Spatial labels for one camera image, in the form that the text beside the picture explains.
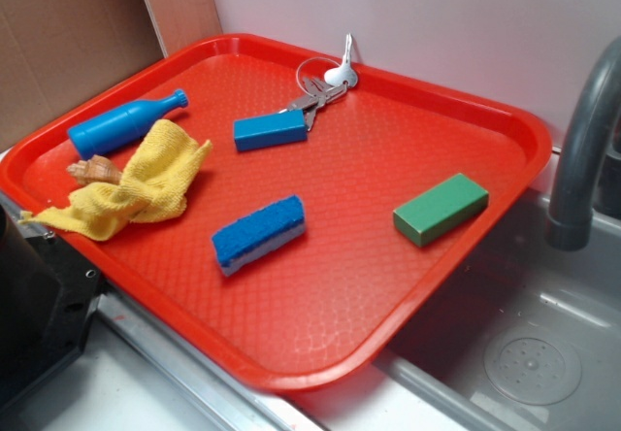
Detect silver key bunch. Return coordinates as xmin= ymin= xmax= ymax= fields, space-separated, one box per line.
xmin=279 ymin=77 xmax=348 ymax=132

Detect green wooden block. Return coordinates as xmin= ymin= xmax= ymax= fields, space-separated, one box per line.
xmin=393 ymin=174 xmax=489 ymax=248

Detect blue sponge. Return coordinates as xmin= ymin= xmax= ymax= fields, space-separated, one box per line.
xmin=212 ymin=195 xmax=307 ymax=277

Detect brown seashell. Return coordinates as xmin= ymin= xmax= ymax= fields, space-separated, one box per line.
xmin=66 ymin=155 xmax=122 ymax=185

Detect brown cardboard panel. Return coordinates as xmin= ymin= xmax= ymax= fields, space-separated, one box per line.
xmin=1 ymin=0 xmax=221 ymax=149

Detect white-headed key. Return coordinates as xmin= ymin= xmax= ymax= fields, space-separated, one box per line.
xmin=323 ymin=33 xmax=359 ymax=87

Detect blue plastic toy bottle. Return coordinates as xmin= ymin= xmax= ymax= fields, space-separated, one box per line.
xmin=67 ymin=89 xmax=188 ymax=159

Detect red plastic tray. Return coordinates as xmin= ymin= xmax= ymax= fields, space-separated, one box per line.
xmin=1 ymin=34 xmax=552 ymax=392

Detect blue rectangular block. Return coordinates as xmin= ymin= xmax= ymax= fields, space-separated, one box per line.
xmin=233 ymin=110 xmax=308 ymax=151

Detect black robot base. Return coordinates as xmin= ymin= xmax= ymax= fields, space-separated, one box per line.
xmin=1 ymin=210 xmax=103 ymax=411

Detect grey faucet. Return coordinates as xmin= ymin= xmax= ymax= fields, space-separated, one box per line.
xmin=545 ymin=39 xmax=620 ymax=251

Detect yellow cloth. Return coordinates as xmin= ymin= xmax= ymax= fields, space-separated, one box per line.
xmin=18 ymin=119 xmax=212 ymax=242

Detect grey sink basin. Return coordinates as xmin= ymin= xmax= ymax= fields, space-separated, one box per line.
xmin=376 ymin=191 xmax=620 ymax=430

